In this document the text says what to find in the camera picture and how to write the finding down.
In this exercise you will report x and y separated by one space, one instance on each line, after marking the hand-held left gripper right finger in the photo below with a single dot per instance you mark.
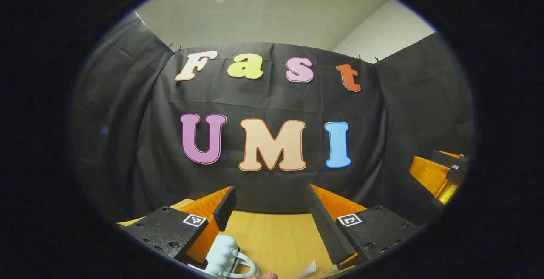
325 223

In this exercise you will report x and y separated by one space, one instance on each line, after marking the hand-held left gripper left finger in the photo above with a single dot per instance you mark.
225 209

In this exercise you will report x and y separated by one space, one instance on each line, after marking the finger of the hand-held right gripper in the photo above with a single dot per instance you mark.
429 175

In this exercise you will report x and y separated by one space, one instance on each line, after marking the black backdrop cloth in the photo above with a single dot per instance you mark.
263 100

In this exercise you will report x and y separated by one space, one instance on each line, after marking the light blue suitcase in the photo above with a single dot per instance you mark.
223 253

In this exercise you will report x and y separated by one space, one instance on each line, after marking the white squeeze tube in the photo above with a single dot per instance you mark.
309 269

